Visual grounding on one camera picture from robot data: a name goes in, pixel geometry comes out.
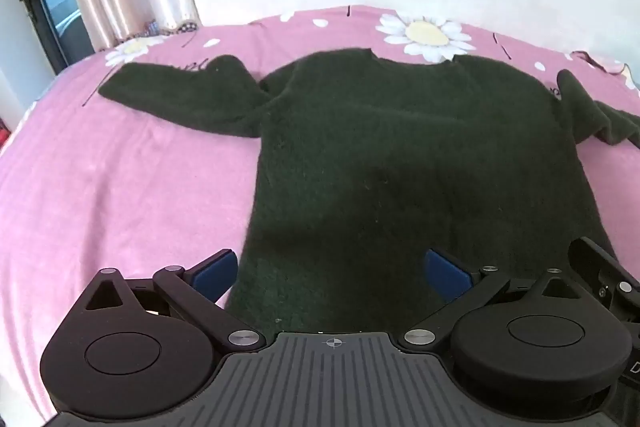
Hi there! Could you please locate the dark green sweater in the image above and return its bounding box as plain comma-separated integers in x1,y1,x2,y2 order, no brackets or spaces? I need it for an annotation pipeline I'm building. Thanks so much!
98,48,640,344

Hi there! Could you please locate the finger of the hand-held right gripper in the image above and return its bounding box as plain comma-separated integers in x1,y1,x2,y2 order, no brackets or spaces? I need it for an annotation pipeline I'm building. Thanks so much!
569,236,640,324

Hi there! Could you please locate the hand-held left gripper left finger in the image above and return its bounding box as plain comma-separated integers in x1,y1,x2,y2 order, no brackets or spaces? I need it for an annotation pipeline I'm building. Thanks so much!
83,249,267,352

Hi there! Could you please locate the pink floral bed sheet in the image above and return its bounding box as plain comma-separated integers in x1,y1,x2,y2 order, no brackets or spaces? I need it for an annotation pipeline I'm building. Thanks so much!
0,4,640,427

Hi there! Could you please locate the pink patterned cloth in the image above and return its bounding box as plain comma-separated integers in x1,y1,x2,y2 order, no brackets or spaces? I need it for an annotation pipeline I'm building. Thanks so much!
569,51,640,92

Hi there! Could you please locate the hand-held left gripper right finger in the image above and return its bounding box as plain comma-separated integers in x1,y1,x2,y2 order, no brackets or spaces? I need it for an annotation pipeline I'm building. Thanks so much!
401,249,584,349

